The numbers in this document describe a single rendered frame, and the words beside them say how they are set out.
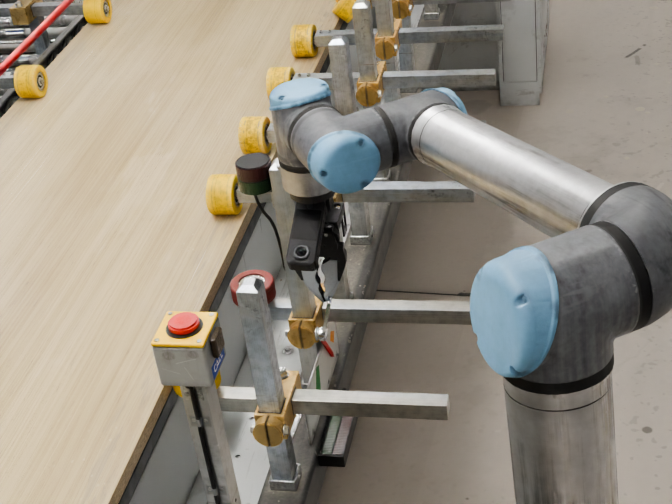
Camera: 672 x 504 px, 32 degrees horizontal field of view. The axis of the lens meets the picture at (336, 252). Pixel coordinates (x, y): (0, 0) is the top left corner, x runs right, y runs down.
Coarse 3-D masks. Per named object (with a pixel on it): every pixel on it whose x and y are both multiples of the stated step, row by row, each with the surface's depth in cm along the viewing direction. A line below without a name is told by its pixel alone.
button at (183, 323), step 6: (186, 312) 151; (174, 318) 150; (180, 318) 150; (186, 318) 150; (192, 318) 150; (198, 318) 150; (168, 324) 150; (174, 324) 149; (180, 324) 149; (186, 324) 149; (192, 324) 148; (198, 324) 149; (174, 330) 148; (180, 330) 148; (186, 330) 148; (192, 330) 148
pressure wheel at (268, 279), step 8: (248, 272) 216; (256, 272) 216; (264, 272) 216; (232, 280) 215; (240, 280) 215; (264, 280) 214; (272, 280) 214; (232, 288) 213; (272, 288) 213; (232, 296) 214; (272, 296) 213
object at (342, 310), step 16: (272, 304) 215; (288, 304) 215; (336, 304) 213; (352, 304) 212; (368, 304) 212; (384, 304) 211; (400, 304) 211; (416, 304) 210; (432, 304) 210; (448, 304) 209; (464, 304) 208; (336, 320) 213; (352, 320) 213; (368, 320) 212; (384, 320) 211; (400, 320) 211; (416, 320) 210; (432, 320) 209; (448, 320) 209; (464, 320) 208
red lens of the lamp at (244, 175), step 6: (270, 162) 194; (240, 168) 193; (258, 168) 193; (264, 168) 193; (240, 174) 194; (246, 174) 193; (252, 174) 193; (258, 174) 193; (264, 174) 194; (246, 180) 194; (252, 180) 194; (258, 180) 194
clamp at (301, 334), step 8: (320, 304) 212; (320, 312) 212; (288, 320) 209; (296, 320) 209; (304, 320) 208; (312, 320) 208; (320, 320) 212; (296, 328) 207; (304, 328) 207; (312, 328) 208; (288, 336) 208; (296, 336) 208; (304, 336) 208; (312, 336) 207; (296, 344) 209; (304, 344) 209; (312, 344) 208
